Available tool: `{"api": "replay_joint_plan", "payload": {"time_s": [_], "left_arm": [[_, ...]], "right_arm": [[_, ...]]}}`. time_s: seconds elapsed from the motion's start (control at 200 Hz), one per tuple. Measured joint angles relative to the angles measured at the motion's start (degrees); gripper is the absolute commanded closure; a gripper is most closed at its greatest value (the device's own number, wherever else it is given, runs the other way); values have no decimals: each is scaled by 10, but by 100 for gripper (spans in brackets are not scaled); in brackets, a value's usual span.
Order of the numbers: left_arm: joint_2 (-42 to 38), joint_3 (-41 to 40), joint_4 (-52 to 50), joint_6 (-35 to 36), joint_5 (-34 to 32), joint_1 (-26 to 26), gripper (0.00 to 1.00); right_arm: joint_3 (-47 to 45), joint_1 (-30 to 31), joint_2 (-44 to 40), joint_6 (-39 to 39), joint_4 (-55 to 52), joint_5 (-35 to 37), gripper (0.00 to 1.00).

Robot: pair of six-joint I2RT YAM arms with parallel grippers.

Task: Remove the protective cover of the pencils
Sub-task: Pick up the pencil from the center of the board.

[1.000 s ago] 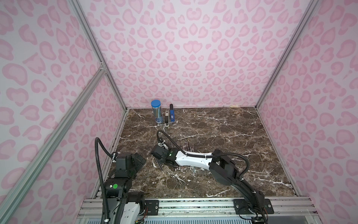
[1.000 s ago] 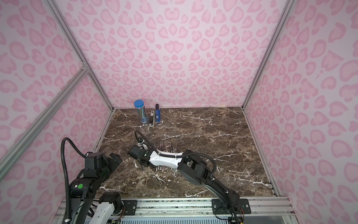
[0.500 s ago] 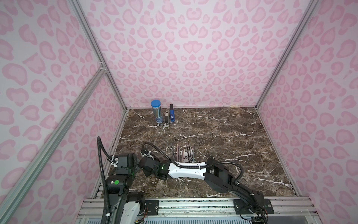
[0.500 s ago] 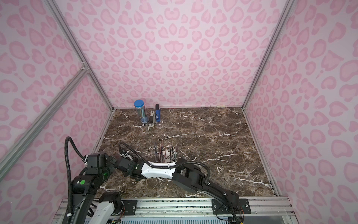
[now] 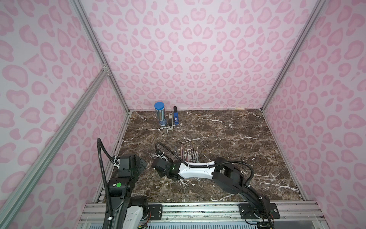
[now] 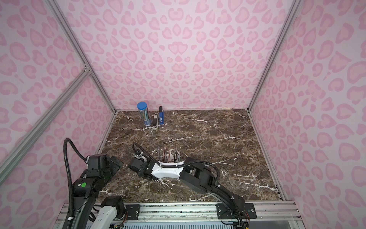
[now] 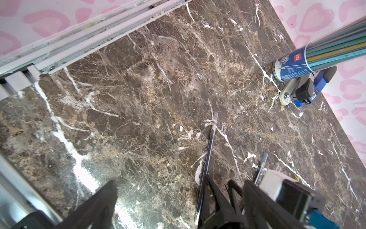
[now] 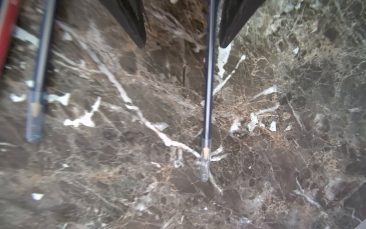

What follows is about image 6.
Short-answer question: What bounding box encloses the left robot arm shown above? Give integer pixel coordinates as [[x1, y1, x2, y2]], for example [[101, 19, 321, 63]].
[[63, 154, 124, 229]]

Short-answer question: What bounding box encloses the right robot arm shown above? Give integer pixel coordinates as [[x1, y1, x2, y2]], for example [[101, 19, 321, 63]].
[[128, 157, 248, 221]]

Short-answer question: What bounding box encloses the grey clip tool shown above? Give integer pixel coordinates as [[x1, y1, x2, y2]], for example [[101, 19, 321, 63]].
[[152, 113, 159, 130]]

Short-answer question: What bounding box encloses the blue-capped metal cylinder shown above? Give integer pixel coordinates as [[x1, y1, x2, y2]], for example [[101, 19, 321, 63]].
[[137, 102, 152, 127]]

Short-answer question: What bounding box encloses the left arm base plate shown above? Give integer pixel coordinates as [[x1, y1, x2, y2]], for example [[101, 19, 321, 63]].
[[125, 204, 141, 221]]

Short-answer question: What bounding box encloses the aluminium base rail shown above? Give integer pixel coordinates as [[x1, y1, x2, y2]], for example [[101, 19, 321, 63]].
[[54, 201, 304, 229]]

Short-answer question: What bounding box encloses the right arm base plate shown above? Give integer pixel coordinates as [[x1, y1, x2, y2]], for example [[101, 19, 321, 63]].
[[216, 203, 257, 220]]

